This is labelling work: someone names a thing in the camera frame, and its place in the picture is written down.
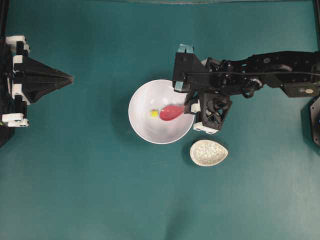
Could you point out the speckled egg-shaped spoon rest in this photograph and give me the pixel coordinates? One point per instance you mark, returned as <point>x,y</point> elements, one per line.
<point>207,153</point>

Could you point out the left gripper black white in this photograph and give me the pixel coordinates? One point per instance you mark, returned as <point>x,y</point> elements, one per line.
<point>15,92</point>

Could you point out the black aluminium frame rail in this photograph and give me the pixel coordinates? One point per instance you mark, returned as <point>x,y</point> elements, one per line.
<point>316,12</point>

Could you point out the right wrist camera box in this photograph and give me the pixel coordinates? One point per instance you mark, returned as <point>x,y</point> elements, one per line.
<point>188,72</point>

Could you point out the red plastic spoon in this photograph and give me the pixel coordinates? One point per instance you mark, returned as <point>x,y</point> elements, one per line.
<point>172,112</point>

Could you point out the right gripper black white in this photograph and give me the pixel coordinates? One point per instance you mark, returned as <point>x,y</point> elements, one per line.
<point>211,105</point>

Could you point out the white bowl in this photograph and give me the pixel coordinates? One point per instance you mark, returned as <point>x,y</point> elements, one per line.
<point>144,111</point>

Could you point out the yellow hexagonal prism block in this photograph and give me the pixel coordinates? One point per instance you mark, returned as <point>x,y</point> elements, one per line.
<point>154,113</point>

